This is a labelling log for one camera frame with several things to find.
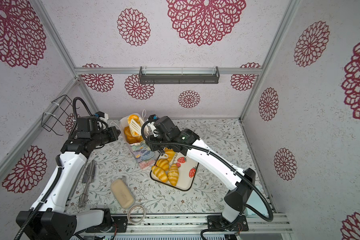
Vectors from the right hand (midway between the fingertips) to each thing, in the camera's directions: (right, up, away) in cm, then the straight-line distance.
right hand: (147, 138), depth 69 cm
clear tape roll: (-11, -38, +7) cm, 40 cm away
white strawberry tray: (+20, -20, +26) cm, 38 cm away
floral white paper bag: (-5, -11, +17) cm, 21 cm away
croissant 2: (+3, -21, +18) cm, 28 cm away
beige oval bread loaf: (-16, -30, +11) cm, 36 cm away
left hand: (-16, +2, +8) cm, 18 cm away
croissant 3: (+11, -22, +18) cm, 30 cm away
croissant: (+5, -16, +21) cm, 27 cm away
